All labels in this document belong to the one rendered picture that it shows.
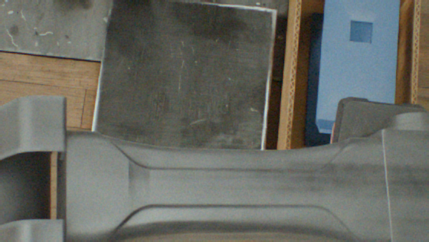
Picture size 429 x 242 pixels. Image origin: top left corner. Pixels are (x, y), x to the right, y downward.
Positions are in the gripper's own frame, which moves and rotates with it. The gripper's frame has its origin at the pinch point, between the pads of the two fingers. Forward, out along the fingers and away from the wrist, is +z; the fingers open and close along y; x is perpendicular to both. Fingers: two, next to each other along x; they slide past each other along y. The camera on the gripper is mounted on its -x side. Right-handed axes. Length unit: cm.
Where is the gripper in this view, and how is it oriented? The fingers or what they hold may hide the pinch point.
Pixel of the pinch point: (358, 132)
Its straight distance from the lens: 76.7
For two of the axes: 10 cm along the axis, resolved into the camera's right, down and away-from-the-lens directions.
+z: 0.1, -2.9, 9.6
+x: -9.9, -1.1, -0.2
